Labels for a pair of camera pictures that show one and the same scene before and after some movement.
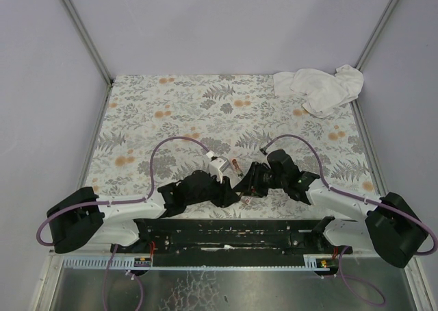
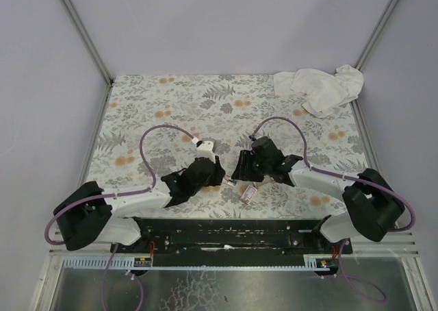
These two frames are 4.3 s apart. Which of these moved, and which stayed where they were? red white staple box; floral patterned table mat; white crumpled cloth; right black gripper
Moved: right black gripper
Stayed: white crumpled cloth; floral patterned table mat; red white staple box
